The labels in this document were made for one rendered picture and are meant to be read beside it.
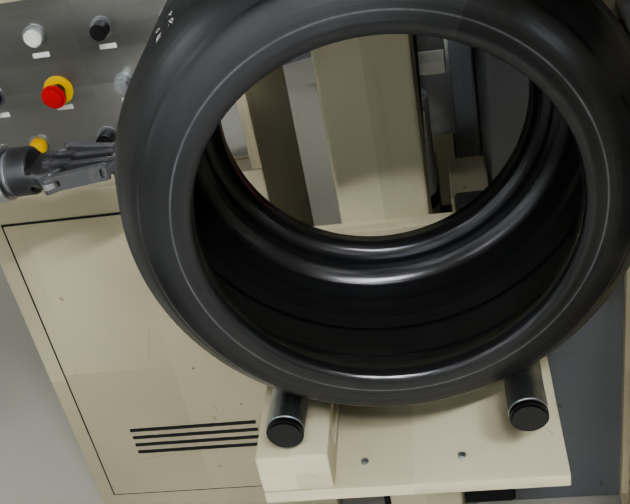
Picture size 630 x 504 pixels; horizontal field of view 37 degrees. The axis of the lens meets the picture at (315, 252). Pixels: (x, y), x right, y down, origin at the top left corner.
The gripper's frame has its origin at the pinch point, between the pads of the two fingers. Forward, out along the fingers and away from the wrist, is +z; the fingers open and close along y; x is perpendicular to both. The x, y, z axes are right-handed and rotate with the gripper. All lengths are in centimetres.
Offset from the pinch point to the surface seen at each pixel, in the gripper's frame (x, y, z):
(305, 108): 106, 236, -12
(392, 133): -2.5, -6.5, 38.1
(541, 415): 16, -43, 53
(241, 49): -31, -43, 28
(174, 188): -19, -44, 19
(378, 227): 11.1, -8.5, 34.5
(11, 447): 106, 49, -77
